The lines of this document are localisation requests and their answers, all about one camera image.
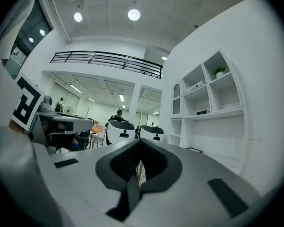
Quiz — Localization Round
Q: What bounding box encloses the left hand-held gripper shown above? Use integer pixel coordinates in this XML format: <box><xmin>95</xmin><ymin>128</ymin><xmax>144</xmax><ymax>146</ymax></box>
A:
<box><xmin>10</xmin><ymin>71</ymin><xmax>94</xmax><ymax>148</ymax></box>

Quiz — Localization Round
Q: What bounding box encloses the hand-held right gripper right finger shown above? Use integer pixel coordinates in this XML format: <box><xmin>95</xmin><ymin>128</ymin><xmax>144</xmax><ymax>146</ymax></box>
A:
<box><xmin>123</xmin><ymin>138</ymin><xmax>263</xmax><ymax>225</ymax></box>

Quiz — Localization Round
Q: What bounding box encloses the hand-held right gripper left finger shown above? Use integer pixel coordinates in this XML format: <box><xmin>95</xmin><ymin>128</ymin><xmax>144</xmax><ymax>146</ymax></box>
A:
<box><xmin>49</xmin><ymin>138</ymin><xmax>143</xmax><ymax>222</ymax></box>

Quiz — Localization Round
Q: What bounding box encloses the white wall shelf unit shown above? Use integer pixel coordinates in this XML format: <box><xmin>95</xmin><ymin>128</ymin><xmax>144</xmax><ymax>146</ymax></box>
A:
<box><xmin>169</xmin><ymin>50</ymin><xmax>249</xmax><ymax>175</ymax></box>

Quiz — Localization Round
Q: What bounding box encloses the orange plush object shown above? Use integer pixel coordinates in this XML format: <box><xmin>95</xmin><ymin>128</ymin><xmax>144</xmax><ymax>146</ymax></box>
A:
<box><xmin>90</xmin><ymin>122</ymin><xmax>105</xmax><ymax>135</ymax></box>

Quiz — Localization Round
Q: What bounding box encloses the black metal railing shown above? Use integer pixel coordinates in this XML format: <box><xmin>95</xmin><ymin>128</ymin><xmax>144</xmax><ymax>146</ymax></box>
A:
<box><xmin>49</xmin><ymin>51</ymin><xmax>164</xmax><ymax>80</ymax></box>

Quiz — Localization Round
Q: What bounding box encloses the white projector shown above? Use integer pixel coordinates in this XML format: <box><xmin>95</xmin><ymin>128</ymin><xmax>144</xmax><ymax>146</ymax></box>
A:
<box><xmin>184</xmin><ymin>80</ymin><xmax>207</xmax><ymax>94</ymax></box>

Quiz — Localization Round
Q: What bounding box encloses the dark glass window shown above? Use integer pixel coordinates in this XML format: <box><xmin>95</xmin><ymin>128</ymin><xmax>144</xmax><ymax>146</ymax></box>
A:
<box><xmin>1</xmin><ymin>0</ymin><xmax>54</xmax><ymax>78</ymax></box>

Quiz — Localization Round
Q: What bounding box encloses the green plant in white pot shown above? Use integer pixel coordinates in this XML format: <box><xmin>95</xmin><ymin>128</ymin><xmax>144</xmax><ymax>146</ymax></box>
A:
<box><xmin>212</xmin><ymin>66</ymin><xmax>227</xmax><ymax>79</ymax></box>

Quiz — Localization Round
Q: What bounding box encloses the black flat frame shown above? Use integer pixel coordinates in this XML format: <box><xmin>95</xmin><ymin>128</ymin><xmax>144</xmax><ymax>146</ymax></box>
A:
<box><xmin>185</xmin><ymin>147</ymin><xmax>204</xmax><ymax>154</ymax></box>

